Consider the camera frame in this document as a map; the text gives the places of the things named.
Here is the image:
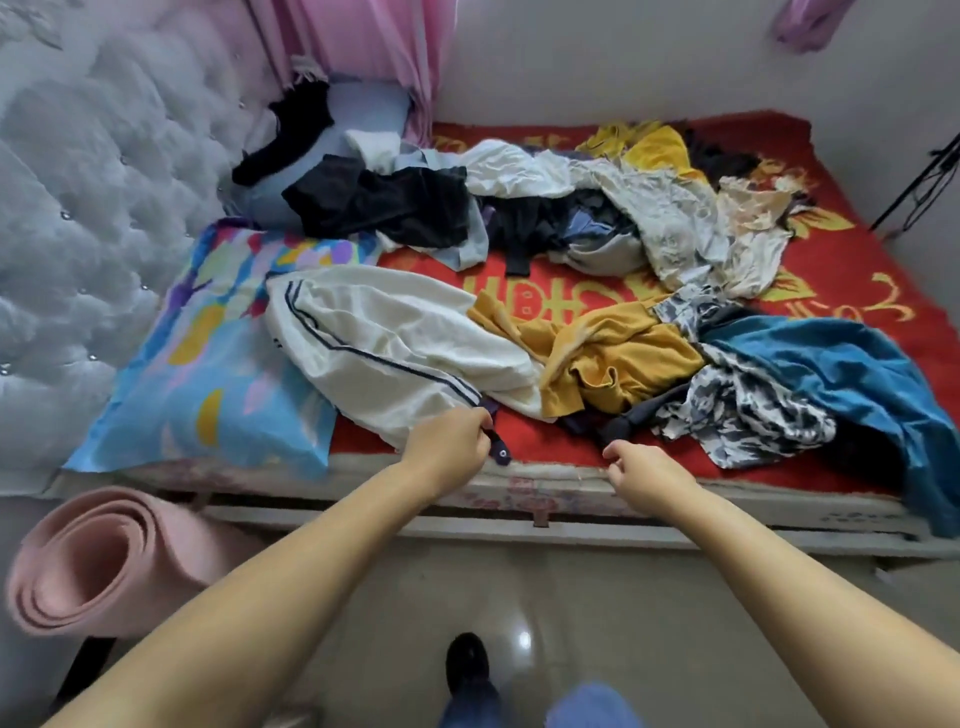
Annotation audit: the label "person's right hand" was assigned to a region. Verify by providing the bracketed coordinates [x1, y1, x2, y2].
[601, 438, 707, 524]

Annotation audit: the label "person's left hand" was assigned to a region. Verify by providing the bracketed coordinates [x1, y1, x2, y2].
[393, 405, 494, 501]

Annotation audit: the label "pile of mixed clothes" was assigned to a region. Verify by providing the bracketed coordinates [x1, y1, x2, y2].
[232, 75, 842, 470]

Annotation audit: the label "yellow hoodie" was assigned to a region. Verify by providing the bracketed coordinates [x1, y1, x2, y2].
[468, 285, 707, 425]

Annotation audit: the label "teal cartoon print shirt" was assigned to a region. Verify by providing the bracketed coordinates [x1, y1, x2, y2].
[697, 312, 960, 537]

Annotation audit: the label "person's right forearm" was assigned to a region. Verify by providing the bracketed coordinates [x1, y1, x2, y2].
[660, 487, 960, 728]

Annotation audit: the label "person's left forearm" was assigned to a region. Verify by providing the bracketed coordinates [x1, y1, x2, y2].
[45, 465, 452, 728]

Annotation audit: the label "person's black shoe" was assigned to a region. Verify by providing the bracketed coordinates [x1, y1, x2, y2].
[444, 630, 497, 728]

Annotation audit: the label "person's blue trousers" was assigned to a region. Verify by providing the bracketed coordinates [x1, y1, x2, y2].
[442, 679, 647, 728]

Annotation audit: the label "blue patterned pillow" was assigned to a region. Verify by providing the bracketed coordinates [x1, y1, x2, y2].
[63, 217, 384, 482]

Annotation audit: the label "red and yellow blanket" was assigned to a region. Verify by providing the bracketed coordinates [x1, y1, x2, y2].
[45, 108, 960, 564]

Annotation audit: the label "pale blue pillow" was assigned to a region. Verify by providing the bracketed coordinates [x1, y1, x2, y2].
[225, 78, 414, 227]

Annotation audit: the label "pink fabric item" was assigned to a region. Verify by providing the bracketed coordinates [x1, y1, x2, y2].
[4, 484, 227, 639]

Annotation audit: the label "black floor lamp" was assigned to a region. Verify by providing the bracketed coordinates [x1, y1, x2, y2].
[870, 132, 960, 242]

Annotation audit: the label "white tufted headboard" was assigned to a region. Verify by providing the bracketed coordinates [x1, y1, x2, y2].
[0, 0, 287, 497]

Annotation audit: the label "wide pink curtain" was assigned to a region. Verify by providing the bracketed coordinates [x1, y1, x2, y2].
[247, 0, 459, 147]

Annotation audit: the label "narrow pink curtain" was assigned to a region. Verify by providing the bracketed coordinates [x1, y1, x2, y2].
[772, 0, 860, 54]

